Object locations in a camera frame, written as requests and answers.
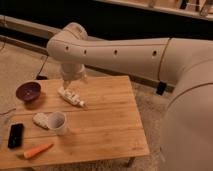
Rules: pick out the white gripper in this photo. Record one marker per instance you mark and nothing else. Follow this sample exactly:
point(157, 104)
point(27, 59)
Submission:
point(71, 72)

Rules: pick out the white sponge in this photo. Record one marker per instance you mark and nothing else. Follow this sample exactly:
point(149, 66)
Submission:
point(40, 119)

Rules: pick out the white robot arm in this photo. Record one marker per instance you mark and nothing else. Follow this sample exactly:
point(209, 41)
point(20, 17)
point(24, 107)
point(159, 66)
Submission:
point(185, 64)

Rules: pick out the purple ceramic bowl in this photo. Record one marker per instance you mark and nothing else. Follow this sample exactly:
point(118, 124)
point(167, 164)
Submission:
point(28, 91)

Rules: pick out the white tube bottle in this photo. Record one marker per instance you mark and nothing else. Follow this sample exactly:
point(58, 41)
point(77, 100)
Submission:
point(70, 97)

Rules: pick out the white mug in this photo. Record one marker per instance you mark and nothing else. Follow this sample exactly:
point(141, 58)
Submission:
point(57, 122)

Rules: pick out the wooden table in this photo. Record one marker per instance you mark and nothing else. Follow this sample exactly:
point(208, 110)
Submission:
point(108, 127)

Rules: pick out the black smartphone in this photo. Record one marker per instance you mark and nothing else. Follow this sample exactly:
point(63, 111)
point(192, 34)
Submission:
point(15, 136)

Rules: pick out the orange carrot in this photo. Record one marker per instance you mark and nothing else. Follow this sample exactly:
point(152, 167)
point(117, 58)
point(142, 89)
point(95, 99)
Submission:
point(36, 150)

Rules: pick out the long metal rail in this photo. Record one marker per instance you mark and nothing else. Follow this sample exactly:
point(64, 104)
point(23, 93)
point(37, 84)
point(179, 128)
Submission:
point(30, 28)

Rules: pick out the black rail bracket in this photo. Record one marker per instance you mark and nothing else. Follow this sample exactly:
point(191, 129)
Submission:
point(161, 87)

